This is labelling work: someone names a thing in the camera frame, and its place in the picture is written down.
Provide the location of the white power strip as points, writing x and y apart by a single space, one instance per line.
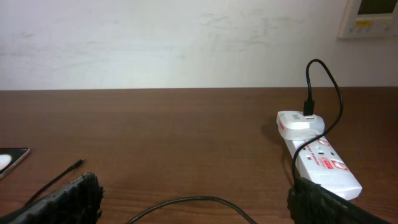
320 163

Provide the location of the white USB charger plug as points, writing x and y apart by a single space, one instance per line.
293 125

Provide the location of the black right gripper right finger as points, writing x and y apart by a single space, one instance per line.
309 203

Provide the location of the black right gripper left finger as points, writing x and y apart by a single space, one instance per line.
78 202

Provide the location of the white wall control panel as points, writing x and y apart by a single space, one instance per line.
369 19

